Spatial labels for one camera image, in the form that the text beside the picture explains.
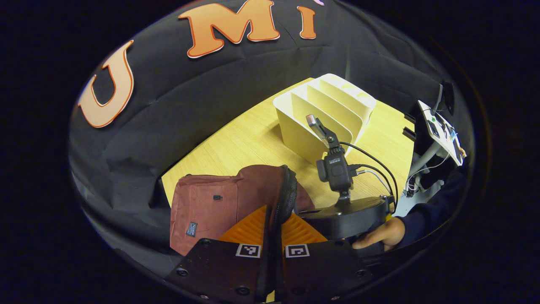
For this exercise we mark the black backdrop cloth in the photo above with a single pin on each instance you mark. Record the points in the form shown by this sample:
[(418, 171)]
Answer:
[(190, 105)]

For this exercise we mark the black table clamp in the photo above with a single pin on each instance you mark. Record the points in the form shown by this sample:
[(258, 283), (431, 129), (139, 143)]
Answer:
[(409, 118), (409, 133)]

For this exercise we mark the white bookshelf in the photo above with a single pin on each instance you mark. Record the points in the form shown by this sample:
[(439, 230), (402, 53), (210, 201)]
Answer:
[(295, 131)]

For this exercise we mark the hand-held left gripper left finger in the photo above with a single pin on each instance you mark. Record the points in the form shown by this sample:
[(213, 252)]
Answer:
[(219, 270)]

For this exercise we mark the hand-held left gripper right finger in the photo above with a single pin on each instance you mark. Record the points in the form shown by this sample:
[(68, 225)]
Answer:
[(320, 270)]

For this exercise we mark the black upright device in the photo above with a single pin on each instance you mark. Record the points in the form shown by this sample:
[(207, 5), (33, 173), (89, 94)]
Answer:
[(448, 97)]

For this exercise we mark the white side stand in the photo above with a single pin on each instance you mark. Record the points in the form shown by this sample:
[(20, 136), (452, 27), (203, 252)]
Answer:
[(424, 112)]

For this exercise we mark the maroon schoolbag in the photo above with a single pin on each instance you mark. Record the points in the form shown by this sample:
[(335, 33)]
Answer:
[(211, 211)]

